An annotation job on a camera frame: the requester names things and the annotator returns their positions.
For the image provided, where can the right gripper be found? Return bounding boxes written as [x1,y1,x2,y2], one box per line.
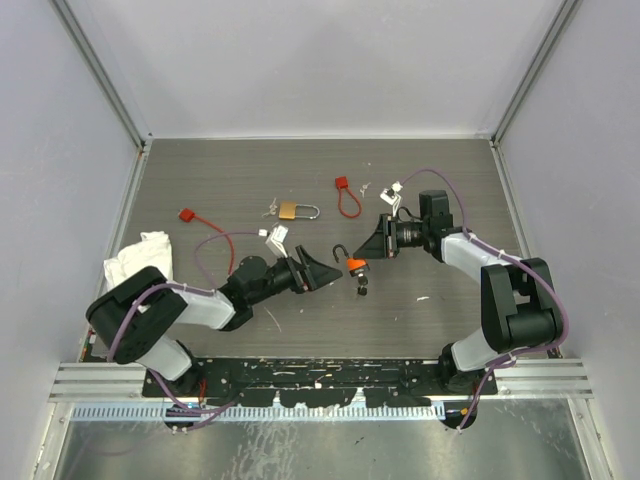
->
[353,213,429,260]

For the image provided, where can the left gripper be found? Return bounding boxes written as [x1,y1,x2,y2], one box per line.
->
[248,245,341,306]

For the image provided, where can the black orange key bunch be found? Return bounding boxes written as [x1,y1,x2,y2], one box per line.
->
[332,244,370,296]

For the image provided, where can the silver keys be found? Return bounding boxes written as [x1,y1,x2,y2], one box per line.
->
[359,182,371,197]

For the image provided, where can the red cable padlock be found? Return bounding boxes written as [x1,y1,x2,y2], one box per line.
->
[178,208,235,274]
[334,176,362,219]

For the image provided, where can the brass padlock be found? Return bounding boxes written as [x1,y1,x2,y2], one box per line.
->
[261,198,321,221]

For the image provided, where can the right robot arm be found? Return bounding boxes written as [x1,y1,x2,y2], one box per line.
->
[355,183,565,394]

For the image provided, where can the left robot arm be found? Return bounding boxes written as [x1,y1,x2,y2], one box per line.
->
[85,246,342,396]

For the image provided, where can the white cloth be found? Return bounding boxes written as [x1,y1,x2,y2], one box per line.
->
[103,231,173,290]

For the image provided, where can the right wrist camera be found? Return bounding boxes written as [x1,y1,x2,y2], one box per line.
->
[380,181,403,218]

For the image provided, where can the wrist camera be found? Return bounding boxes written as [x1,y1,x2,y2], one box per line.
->
[380,181,403,218]
[258,224,289,258]

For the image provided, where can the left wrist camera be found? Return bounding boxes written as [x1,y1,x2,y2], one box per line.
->
[258,224,289,258]

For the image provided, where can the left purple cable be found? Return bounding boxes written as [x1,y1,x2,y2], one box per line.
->
[107,228,271,364]

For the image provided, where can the purple cable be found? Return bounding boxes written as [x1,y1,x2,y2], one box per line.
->
[107,228,271,364]
[392,168,572,431]

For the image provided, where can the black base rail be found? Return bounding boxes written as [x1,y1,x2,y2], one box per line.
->
[167,357,498,408]

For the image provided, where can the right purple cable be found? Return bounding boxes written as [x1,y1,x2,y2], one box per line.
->
[392,168,572,431]

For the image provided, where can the slotted cable duct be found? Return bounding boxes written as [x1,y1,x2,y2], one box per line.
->
[70,402,446,423]

